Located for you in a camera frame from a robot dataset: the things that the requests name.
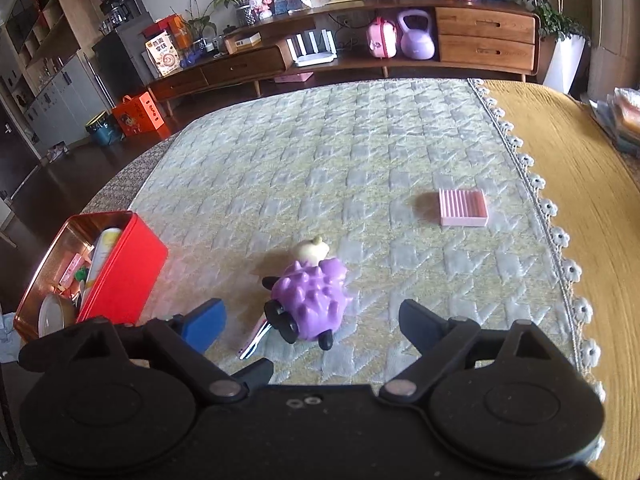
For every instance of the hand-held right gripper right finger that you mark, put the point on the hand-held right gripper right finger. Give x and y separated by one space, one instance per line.
417 325

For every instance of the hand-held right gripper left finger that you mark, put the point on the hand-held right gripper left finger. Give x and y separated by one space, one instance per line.
205 322

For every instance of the red tin box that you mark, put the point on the red tin box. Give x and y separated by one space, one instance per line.
130 270

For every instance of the purple spiky toy sheep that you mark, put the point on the purple spiky toy sheep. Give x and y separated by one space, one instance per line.
310 300

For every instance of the pink tube with green cap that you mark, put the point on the pink tube with green cap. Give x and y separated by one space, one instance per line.
70 267

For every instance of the round tape roll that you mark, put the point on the round tape roll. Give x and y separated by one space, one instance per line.
55 317

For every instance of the yellow white can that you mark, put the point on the yellow white can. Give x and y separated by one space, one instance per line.
102 255

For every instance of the pink ridged soap dish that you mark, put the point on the pink ridged soap dish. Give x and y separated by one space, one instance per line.
462 207

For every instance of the beige garlic bulb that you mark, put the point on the beige garlic bulb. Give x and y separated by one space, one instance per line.
310 250

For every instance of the lace tablecloth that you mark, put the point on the lace tablecloth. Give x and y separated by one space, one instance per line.
130 175

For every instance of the quilted mat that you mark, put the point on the quilted mat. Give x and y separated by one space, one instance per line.
350 160

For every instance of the yellow tablecloth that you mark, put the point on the yellow tablecloth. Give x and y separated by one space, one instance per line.
590 210

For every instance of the blue bucket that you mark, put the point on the blue bucket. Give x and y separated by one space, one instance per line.
102 132

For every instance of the orange gift box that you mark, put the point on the orange gift box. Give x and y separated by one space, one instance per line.
137 115

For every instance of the wooden tv cabinet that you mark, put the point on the wooden tv cabinet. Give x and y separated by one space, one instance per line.
240 67

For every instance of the blue toy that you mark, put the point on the blue toy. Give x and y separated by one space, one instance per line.
192 59

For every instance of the white cabinet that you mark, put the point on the white cabinet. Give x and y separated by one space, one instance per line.
55 105

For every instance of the cereal box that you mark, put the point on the cereal box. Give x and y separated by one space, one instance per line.
162 57

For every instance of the black cabinet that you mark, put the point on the black cabinet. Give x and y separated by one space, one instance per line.
120 65

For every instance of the small wooden box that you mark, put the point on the small wooden box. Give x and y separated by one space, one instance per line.
242 43

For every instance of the purple kettlebell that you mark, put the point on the purple kettlebell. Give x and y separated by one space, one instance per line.
417 40

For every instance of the stack of books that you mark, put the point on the stack of books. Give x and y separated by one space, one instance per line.
620 120

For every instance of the pink toy case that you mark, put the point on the pink toy case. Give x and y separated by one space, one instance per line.
381 39

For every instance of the white router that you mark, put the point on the white router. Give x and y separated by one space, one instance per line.
312 55

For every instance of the orange carton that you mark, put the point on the orange carton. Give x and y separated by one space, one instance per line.
180 32

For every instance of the small potted plant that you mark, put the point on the small potted plant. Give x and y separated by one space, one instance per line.
200 30

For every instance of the white planter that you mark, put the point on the white planter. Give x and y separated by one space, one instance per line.
562 67

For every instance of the black coffee maker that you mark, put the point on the black coffee maker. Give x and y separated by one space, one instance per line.
122 10

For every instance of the green leafy plant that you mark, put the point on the green leafy plant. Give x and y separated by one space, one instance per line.
550 15

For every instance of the wooden shelf unit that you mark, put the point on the wooden shelf unit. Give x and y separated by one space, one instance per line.
45 20

